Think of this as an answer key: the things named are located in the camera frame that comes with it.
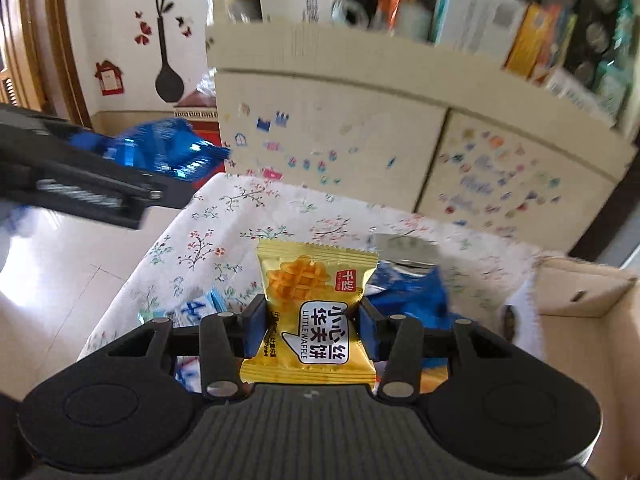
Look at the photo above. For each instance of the white teal box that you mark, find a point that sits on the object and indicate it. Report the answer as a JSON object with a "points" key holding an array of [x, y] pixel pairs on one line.
{"points": [[470, 10]]}

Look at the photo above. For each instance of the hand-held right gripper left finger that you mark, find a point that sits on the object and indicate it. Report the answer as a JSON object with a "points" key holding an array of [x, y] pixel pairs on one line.
{"points": [[254, 327]]}

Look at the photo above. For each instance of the white cardboard box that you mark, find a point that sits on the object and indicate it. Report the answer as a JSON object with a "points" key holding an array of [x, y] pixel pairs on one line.
{"points": [[590, 340]]}

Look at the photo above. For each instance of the blue foil snack packet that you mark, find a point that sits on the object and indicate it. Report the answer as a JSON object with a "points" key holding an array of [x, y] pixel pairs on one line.
{"points": [[160, 147], [415, 295]]}

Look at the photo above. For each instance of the yellow waffle snack packet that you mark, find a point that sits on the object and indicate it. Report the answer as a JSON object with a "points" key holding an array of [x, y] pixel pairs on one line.
{"points": [[310, 305]]}

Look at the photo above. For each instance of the yellow barcode snack packet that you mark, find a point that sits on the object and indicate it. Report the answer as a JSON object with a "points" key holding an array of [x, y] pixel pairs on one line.
{"points": [[434, 377]]}

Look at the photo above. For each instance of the wooden door frame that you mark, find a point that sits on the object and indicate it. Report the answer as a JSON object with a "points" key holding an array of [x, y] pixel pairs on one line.
{"points": [[45, 35]]}

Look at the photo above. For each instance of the red house wall sticker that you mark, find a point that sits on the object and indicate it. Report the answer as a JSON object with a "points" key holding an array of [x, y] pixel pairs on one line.
{"points": [[109, 77]]}

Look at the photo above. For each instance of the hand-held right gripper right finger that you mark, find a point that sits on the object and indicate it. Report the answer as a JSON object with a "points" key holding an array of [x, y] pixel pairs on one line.
{"points": [[367, 330]]}

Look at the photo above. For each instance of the cream cabinet with stickers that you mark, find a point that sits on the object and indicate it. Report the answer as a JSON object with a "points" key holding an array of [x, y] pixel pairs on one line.
{"points": [[350, 125]]}

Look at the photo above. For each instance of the blue white snack packet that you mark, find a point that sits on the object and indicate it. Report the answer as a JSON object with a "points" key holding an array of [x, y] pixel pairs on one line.
{"points": [[212, 302]]}

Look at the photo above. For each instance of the orange yellow box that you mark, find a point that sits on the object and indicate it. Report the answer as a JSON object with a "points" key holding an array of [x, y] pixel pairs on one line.
{"points": [[532, 40]]}

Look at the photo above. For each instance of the floral tablecloth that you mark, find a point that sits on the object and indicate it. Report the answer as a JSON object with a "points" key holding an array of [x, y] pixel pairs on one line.
{"points": [[210, 240]]}

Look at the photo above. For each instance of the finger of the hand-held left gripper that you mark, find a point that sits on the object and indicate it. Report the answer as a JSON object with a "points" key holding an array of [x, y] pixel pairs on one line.
{"points": [[100, 180], [90, 144]]}

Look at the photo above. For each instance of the red gift box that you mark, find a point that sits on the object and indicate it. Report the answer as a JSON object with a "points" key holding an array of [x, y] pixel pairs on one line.
{"points": [[196, 115]]}

